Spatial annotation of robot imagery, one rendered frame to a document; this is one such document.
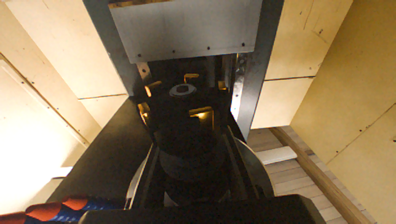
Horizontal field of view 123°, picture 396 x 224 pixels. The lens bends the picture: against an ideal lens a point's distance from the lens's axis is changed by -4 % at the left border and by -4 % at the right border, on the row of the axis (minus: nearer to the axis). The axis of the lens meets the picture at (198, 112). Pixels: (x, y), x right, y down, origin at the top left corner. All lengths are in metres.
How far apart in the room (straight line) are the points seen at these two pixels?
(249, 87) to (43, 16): 1.23
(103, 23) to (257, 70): 0.64
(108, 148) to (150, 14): 0.42
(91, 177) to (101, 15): 0.51
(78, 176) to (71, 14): 0.92
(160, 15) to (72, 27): 0.74
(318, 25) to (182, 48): 0.96
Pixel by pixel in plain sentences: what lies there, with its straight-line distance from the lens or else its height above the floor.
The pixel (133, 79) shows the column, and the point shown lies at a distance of 0.62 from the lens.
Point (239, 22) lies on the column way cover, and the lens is 0.50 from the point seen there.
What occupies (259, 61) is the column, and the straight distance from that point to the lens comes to 0.62.
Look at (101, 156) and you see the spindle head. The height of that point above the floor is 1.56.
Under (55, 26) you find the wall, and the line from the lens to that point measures 1.20.
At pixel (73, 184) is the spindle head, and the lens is 0.40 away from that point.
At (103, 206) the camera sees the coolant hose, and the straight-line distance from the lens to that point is 0.24.
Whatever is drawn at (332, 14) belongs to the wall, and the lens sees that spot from 1.26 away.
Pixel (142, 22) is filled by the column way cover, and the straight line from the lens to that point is 0.50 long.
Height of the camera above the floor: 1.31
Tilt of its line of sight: 38 degrees up
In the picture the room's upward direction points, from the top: 174 degrees clockwise
